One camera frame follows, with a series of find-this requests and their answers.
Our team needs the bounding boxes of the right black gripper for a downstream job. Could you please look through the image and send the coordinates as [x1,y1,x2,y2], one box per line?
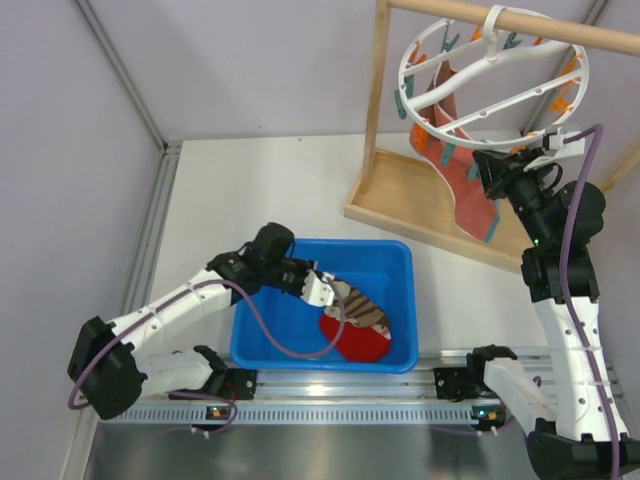
[475,145,554,245]

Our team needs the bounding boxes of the teal clip front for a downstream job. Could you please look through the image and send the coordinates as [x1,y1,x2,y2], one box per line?
[467,160,480,182]

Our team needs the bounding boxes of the pink and brown sock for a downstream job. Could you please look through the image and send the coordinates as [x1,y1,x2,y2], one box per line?
[409,61,500,243]

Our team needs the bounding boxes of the small cream sock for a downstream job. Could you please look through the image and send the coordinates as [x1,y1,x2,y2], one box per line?
[323,306,343,322]

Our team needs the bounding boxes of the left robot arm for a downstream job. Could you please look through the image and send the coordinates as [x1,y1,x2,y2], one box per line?
[68,223,334,420]

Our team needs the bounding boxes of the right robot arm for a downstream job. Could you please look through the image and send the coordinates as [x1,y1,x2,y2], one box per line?
[466,148,639,479]

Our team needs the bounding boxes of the orange clip lower left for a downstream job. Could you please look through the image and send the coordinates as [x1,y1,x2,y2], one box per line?
[414,125,429,153]

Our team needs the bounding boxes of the teal clip left rim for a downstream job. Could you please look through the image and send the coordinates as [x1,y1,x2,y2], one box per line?
[394,76,414,120]

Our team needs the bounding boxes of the teal clip far right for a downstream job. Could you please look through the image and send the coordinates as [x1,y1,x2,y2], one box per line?
[503,32,522,50]

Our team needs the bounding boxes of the teal clip holding sock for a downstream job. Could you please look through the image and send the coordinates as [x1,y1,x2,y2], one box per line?
[440,22,460,53]

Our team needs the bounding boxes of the orange clip inner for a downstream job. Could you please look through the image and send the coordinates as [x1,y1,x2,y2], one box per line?
[406,42,428,68]

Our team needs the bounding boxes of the orange clip far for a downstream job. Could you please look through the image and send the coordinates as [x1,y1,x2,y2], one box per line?
[472,26,491,41]

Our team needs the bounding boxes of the white round clip hanger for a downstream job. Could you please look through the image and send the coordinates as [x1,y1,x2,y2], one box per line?
[397,5,590,150]

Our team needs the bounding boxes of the wooden hanging rack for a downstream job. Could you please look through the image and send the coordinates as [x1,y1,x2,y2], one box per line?
[344,1,639,271]

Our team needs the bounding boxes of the brown striped sock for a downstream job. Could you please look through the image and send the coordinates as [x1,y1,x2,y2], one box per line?
[341,283,390,333]

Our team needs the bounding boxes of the blue plastic bin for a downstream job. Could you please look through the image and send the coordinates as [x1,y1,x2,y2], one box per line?
[230,239,419,374]

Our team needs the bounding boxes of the red sock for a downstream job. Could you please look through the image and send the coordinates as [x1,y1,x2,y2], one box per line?
[335,316,392,363]

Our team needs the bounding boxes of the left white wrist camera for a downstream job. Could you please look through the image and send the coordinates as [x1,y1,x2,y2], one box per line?
[300,270,335,307]

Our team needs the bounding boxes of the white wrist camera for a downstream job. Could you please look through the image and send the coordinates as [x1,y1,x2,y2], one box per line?
[542,126,586,162]
[300,270,335,307]

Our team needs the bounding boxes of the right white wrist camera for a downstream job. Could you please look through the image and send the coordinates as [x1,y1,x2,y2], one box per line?
[542,126,586,162]

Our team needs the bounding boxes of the aluminium mounting rail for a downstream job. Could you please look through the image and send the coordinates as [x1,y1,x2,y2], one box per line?
[112,350,514,430]

